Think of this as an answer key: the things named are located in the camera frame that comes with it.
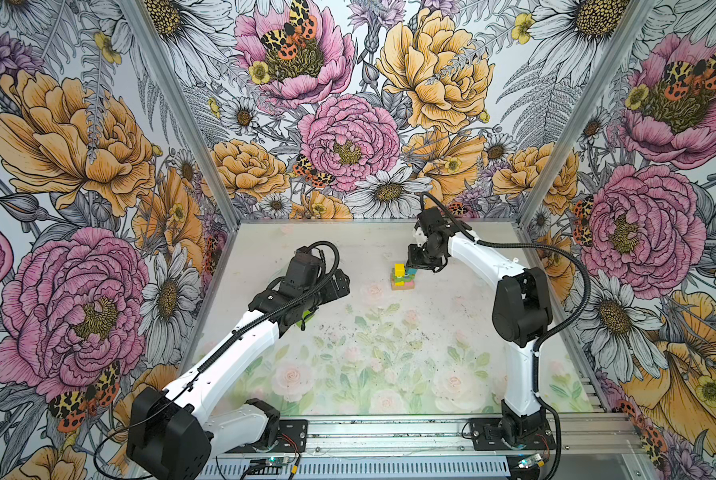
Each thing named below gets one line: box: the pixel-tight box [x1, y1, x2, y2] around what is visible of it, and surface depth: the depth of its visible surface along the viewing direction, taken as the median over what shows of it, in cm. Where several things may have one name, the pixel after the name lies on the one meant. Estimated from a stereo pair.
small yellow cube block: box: [394, 263, 407, 278], surface depth 100 cm
